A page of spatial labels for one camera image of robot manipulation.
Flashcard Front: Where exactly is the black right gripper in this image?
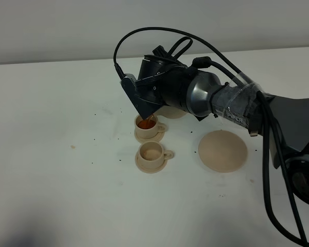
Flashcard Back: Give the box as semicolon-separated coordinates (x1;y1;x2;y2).
136;55;193;108

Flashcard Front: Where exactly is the tan ceramic teapot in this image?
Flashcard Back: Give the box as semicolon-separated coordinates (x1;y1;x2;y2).
148;106;187;120

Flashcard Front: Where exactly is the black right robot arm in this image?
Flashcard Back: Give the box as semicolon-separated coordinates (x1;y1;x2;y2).
129;56;309;204

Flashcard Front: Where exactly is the large tan teapot saucer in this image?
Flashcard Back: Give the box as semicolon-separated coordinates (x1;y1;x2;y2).
198;130;248;173

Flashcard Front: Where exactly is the far tan teacup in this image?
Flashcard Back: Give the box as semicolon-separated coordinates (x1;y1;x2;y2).
134;115;168;140

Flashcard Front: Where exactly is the tan teacup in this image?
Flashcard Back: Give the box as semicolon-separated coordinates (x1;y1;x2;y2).
136;141;174;170
134;115;168;140

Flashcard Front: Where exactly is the far small tan saucer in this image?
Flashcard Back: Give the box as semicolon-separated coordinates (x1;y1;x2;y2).
134;126;166;143

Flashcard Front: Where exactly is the small tan saucer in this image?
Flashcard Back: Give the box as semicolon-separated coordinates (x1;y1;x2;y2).
134;126;166;143
135;151;167;173

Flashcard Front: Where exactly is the near tan teacup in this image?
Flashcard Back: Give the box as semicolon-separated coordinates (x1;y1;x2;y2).
136;141;174;170

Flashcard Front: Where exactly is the near small tan saucer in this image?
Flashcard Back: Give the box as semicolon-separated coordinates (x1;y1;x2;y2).
135;151;167;173

